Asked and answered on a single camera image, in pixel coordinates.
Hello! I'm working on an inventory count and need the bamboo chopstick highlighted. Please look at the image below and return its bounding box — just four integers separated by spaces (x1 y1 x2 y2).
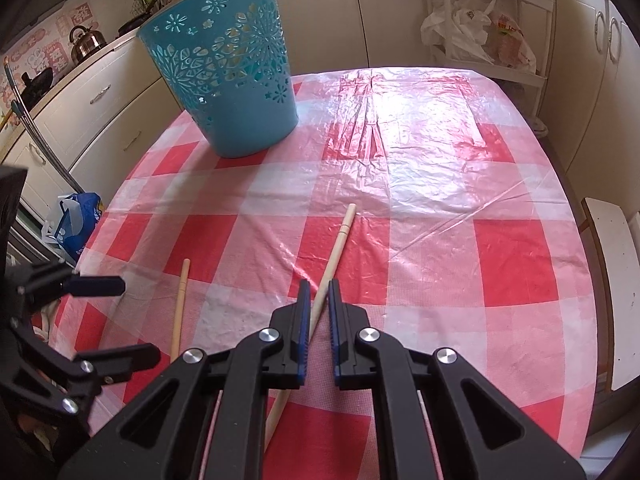
265 203 357 448
170 258 191 362

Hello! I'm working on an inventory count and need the blue plastic bag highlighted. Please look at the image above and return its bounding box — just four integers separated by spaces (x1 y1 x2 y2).
41 192 104 262

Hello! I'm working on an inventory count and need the white stool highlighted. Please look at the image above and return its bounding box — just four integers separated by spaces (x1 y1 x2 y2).
580 197 639 391

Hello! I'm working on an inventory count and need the red checkered tablecloth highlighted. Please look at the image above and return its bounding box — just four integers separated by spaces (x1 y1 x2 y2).
52 68 597 479

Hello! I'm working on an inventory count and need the metal kettle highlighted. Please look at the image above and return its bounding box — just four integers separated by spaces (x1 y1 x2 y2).
68 25 106 65

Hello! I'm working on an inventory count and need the teal perforated bin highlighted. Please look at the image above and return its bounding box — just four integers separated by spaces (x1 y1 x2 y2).
138 0 298 158

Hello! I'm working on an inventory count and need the white plastic bag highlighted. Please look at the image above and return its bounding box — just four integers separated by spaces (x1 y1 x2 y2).
450 0 537 74

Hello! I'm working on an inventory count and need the white storage trolley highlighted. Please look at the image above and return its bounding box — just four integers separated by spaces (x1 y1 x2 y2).
421 0 554 119

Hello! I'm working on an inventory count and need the mop handle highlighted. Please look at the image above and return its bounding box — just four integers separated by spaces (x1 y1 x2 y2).
2 56 87 196

